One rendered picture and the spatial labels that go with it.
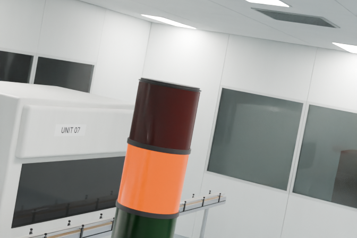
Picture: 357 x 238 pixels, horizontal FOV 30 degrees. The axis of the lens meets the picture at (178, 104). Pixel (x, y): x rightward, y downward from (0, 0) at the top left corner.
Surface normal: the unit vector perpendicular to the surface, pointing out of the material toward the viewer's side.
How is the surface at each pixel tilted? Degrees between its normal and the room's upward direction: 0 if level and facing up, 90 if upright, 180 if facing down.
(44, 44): 90
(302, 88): 90
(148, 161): 90
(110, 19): 90
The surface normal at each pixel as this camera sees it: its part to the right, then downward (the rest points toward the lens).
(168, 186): 0.52, 0.14
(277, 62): -0.44, -0.04
